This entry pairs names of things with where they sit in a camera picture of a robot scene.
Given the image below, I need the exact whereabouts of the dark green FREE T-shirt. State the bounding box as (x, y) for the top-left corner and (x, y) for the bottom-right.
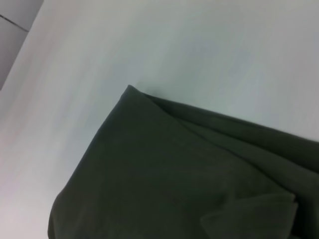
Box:
(47, 84), (319, 239)

